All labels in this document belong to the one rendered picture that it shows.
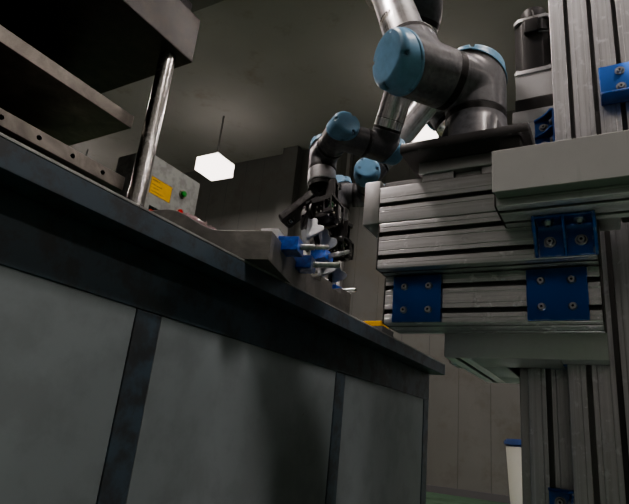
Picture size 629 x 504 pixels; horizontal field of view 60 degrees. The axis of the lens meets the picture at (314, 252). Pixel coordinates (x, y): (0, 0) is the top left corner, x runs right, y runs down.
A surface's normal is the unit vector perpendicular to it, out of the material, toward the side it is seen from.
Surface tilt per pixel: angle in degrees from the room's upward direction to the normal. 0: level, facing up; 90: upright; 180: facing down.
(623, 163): 90
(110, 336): 90
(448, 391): 90
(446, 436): 90
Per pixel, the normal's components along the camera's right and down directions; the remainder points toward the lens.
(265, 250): -0.22, -0.33
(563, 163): -0.48, -0.33
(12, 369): 0.86, -0.08
